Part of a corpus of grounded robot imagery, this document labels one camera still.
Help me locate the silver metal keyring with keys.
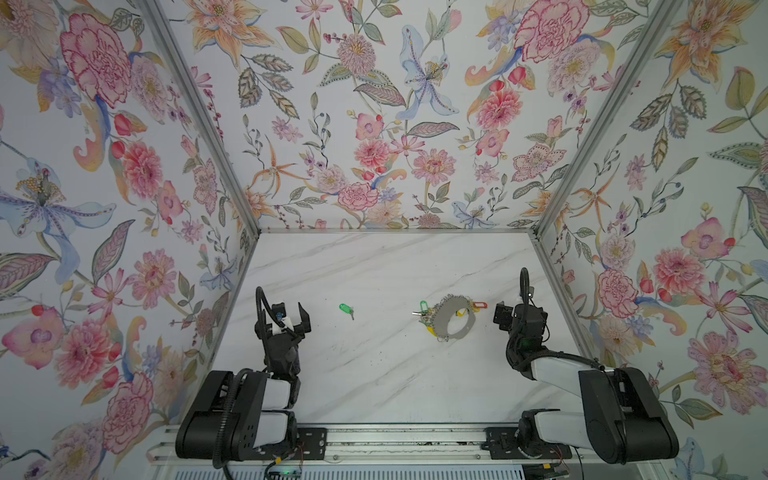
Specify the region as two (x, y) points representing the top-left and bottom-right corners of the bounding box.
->
(412, 294), (481, 342)

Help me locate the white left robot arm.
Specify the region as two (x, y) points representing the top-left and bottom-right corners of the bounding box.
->
(175, 303), (311, 468)

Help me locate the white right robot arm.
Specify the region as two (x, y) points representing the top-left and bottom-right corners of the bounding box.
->
(493, 302), (680, 464)

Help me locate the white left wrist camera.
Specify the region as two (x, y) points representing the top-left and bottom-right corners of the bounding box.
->
(271, 303), (293, 335)

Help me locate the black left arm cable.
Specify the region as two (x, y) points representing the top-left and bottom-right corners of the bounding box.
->
(254, 285), (283, 328)

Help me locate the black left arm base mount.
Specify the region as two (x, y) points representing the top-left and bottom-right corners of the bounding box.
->
(243, 427), (329, 462)

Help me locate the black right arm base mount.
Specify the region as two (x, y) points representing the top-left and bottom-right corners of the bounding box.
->
(480, 426), (573, 461)

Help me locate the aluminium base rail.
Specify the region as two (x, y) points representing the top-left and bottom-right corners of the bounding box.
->
(146, 421), (661, 466)

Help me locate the aluminium corner frame post right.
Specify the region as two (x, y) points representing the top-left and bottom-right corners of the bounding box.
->
(531, 0), (679, 240)

